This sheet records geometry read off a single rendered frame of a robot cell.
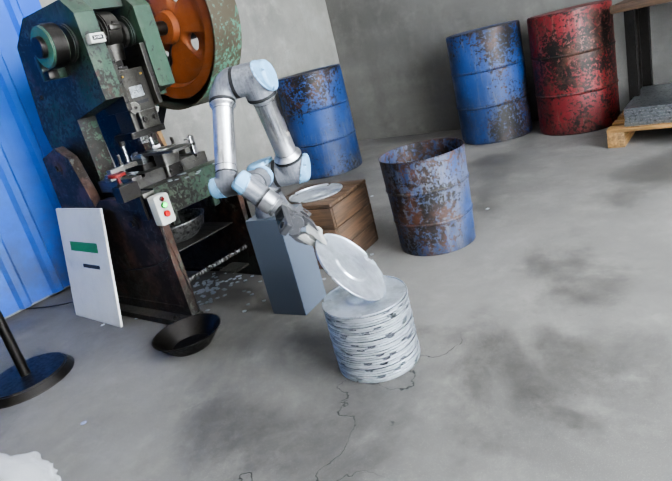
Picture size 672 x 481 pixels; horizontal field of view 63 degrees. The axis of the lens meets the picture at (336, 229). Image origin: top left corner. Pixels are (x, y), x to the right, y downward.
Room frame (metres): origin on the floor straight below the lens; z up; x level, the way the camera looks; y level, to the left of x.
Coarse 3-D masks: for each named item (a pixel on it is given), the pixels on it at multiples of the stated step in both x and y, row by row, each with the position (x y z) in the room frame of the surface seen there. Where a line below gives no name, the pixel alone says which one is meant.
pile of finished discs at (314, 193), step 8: (320, 184) 2.93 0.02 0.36; (328, 184) 2.90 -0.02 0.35; (336, 184) 2.86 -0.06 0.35; (296, 192) 2.89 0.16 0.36; (304, 192) 2.86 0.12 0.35; (312, 192) 2.80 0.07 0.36; (320, 192) 2.75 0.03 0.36; (328, 192) 2.73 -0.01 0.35; (336, 192) 2.69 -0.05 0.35; (296, 200) 2.74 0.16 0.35; (304, 200) 2.70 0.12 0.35; (312, 200) 2.64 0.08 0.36
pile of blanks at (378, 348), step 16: (400, 304) 1.56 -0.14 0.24; (336, 320) 1.58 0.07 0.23; (352, 320) 1.53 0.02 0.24; (368, 320) 1.52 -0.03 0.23; (384, 320) 1.53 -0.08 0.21; (400, 320) 1.56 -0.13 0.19; (336, 336) 1.59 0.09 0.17; (352, 336) 1.54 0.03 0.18; (368, 336) 1.53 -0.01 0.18; (384, 336) 1.53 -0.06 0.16; (400, 336) 1.55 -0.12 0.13; (416, 336) 1.63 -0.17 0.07; (336, 352) 1.63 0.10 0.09; (352, 352) 1.55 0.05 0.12; (368, 352) 1.53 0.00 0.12; (384, 352) 1.53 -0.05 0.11; (400, 352) 1.54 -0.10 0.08; (416, 352) 1.59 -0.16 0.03; (352, 368) 1.58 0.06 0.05; (368, 368) 1.53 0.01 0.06; (384, 368) 1.52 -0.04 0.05; (400, 368) 1.55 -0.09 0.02
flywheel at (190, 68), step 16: (160, 0) 3.04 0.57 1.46; (192, 0) 2.89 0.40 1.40; (160, 16) 3.01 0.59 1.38; (176, 16) 2.99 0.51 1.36; (192, 16) 2.91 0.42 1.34; (208, 16) 2.79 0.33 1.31; (176, 32) 2.98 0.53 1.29; (192, 32) 2.93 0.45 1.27; (208, 32) 2.81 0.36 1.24; (176, 48) 3.04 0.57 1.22; (192, 48) 2.99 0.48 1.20; (208, 48) 2.83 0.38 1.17; (176, 64) 3.06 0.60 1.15; (192, 64) 2.98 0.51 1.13; (208, 64) 2.85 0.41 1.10; (176, 80) 3.09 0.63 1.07; (192, 80) 3.00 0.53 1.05; (208, 80) 2.89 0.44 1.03; (176, 96) 3.06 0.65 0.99; (192, 96) 3.01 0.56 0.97
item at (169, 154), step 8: (184, 144) 2.63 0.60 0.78; (192, 144) 2.61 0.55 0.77; (152, 152) 2.63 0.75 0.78; (160, 152) 2.58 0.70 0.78; (168, 152) 2.54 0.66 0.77; (176, 152) 2.67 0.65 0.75; (160, 160) 2.63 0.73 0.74; (168, 160) 2.63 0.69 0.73; (176, 160) 2.66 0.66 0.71; (168, 168) 2.62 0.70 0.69; (176, 168) 2.65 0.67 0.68; (168, 176) 2.62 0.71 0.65
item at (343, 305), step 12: (384, 276) 1.78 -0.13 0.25; (336, 288) 1.78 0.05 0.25; (396, 288) 1.67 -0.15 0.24; (324, 300) 1.72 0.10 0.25; (336, 300) 1.69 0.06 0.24; (348, 300) 1.66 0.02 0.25; (360, 300) 1.63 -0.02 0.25; (384, 300) 1.60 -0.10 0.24; (396, 300) 1.58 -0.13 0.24; (336, 312) 1.61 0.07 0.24; (348, 312) 1.58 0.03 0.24; (360, 312) 1.56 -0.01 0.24; (372, 312) 1.54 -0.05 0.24
